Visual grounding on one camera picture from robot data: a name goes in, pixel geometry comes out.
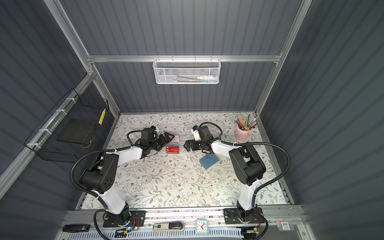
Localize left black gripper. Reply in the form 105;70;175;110
148;132;174;151

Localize floral patterned table mat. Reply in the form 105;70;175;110
80;112;289;210

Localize black flat pad in basket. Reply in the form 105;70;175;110
57;119;93;146

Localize silver black device on rail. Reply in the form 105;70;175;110
153;222;185;232

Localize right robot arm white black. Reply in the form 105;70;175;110
184;123;266;223

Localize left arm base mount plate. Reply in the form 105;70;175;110
103;211;147;228

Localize black wire wall basket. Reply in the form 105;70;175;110
24;92;110;163

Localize coloured pencils in cup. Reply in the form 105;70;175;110
235;114;257;131

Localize pink pencil cup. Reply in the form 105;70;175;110
235;126;251;142

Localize white wire mesh basket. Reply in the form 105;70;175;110
153;58;222;85

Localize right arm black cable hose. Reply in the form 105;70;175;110
199;121;291;240

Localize yellow tag on basket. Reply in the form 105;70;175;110
98;109;106;125

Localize clear acrylic organizer box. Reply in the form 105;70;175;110
165;132;195;154

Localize red card in organizer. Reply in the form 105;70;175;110
166;146;180;154

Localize blue leather card holder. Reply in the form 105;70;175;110
199;154;219;170

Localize small teal desk clock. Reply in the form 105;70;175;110
195;219;209;235

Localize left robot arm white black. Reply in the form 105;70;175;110
80;126;175;226

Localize black stapler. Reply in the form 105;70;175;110
62;224;91;233

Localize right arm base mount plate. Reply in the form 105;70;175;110
223;208;265;225

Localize pens in white basket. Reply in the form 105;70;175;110
177;75;219;83

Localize small clear packet with label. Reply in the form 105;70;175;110
275;219;295;232

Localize pink card in organizer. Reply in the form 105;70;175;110
170;136;180;145

